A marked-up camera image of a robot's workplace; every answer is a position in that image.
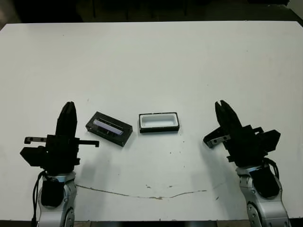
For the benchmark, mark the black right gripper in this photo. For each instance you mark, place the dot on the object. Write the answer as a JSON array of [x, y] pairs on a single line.
[[243, 149]]

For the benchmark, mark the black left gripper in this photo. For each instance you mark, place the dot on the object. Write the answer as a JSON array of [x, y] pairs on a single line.
[[61, 153]]

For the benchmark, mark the black printed box lid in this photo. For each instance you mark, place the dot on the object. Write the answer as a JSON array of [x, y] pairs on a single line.
[[109, 127]]

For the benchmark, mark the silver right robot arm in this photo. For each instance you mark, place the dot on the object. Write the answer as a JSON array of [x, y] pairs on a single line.
[[267, 208]]

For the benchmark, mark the black box base white insert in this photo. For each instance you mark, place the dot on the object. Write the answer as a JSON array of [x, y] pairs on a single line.
[[154, 121]]

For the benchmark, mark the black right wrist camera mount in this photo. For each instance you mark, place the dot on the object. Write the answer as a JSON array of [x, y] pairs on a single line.
[[270, 139]]

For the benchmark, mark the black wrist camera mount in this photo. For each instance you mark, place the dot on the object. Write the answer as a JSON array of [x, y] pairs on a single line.
[[270, 139], [33, 156]]

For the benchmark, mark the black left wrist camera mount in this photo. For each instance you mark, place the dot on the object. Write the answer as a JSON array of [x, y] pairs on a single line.
[[33, 156]]

